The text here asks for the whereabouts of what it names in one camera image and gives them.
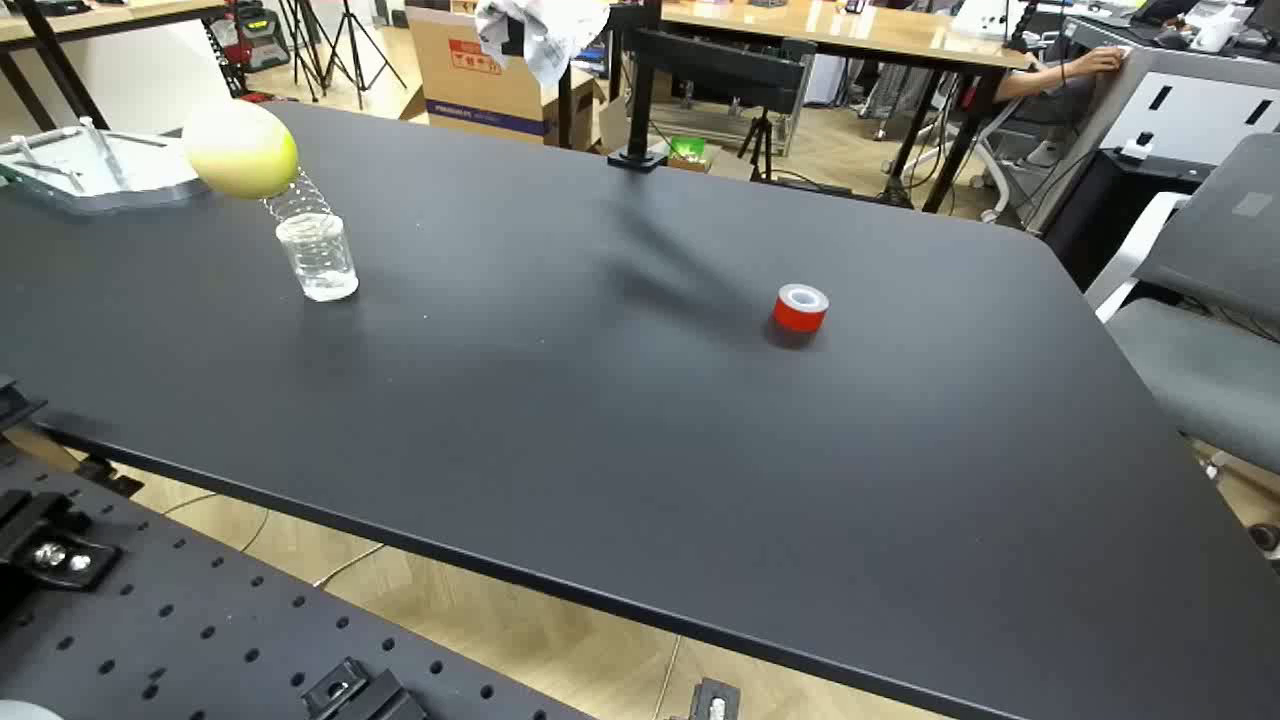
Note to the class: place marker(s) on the person's hand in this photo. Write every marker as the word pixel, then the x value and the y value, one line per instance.
pixel 1104 63

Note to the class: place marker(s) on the person's forearm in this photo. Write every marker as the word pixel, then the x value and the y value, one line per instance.
pixel 1042 83

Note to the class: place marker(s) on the grey slotted panel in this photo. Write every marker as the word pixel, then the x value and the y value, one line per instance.
pixel 1203 104

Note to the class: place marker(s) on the wooden table with black legs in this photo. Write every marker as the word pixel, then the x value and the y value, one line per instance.
pixel 854 34

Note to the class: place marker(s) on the grey office chair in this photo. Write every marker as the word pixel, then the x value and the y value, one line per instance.
pixel 1205 332

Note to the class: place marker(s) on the small black tripod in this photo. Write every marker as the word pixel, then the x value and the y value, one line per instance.
pixel 763 145

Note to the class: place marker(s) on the red tape roll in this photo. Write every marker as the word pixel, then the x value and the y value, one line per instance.
pixel 796 315

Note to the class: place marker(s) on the small green object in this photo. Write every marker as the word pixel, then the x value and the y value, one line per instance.
pixel 690 148

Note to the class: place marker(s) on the cardboard box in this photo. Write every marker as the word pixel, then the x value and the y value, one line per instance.
pixel 463 72

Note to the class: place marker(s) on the small grey metal clamp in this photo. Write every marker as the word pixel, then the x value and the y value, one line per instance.
pixel 712 703

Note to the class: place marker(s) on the tall black tripod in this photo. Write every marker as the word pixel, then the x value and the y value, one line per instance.
pixel 349 40

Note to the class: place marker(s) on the clear drinking glass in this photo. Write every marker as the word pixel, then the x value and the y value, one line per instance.
pixel 320 260

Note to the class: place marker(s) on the yellow ball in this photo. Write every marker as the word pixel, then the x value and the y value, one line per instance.
pixel 241 148

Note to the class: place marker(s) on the wooden desk with black leg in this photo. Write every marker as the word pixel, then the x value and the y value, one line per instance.
pixel 83 18

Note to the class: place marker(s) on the clear acrylic tray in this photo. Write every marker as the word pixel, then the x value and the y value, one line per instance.
pixel 83 167

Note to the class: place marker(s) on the black perforated mounting board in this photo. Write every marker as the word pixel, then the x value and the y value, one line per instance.
pixel 174 612

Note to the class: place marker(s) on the black mounting bracket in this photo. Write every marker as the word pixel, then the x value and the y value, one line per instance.
pixel 361 689

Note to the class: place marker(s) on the black bracket with silver bolts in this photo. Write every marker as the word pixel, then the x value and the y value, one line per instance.
pixel 58 549

